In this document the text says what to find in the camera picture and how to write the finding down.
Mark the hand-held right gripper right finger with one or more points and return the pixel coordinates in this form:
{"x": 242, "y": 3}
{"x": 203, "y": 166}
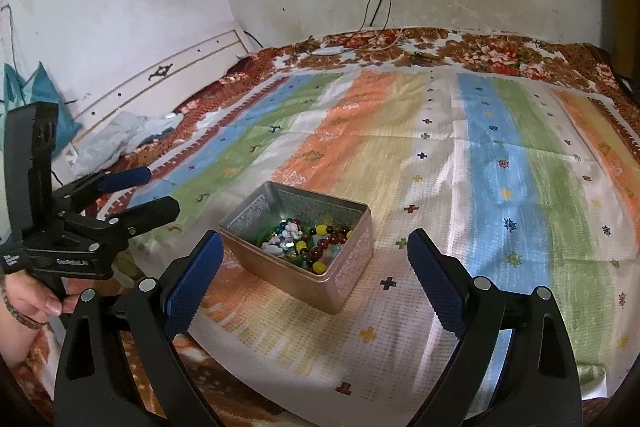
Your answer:
{"x": 437, "y": 284}

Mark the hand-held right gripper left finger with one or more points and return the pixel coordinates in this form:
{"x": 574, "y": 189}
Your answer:
{"x": 197, "y": 287}

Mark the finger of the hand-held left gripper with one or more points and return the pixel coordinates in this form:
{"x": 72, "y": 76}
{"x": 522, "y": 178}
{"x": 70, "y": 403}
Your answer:
{"x": 155, "y": 212}
{"x": 125, "y": 177}

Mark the rectangular metal tin box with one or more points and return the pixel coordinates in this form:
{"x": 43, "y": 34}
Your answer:
{"x": 300, "y": 292}

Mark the person's left forearm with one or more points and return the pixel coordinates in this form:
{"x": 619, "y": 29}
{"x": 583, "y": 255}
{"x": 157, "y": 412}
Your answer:
{"x": 10, "y": 339}

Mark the person's left hand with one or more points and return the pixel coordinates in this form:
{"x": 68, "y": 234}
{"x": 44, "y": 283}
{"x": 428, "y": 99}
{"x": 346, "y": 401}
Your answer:
{"x": 32, "y": 294}

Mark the grey and white clothes pile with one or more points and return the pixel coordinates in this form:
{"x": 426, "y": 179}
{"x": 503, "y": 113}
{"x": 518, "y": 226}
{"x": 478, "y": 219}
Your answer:
{"x": 115, "y": 137}

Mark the striped pastel blanket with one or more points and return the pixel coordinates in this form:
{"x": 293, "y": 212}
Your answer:
{"x": 450, "y": 187}

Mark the white bed headboard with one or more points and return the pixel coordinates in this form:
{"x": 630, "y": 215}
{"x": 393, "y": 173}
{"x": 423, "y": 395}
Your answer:
{"x": 150, "y": 82}

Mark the dark beaded wristband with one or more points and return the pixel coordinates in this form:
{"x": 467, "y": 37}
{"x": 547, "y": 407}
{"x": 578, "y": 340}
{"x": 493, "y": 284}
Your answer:
{"x": 22, "y": 318}

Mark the teal plastic bag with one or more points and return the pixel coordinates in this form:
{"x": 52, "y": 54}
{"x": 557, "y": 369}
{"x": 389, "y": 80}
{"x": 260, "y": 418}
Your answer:
{"x": 45, "y": 92}

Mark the white charger block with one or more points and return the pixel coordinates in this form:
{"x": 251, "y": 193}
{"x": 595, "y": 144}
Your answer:
{"x": 327, "y": 51}

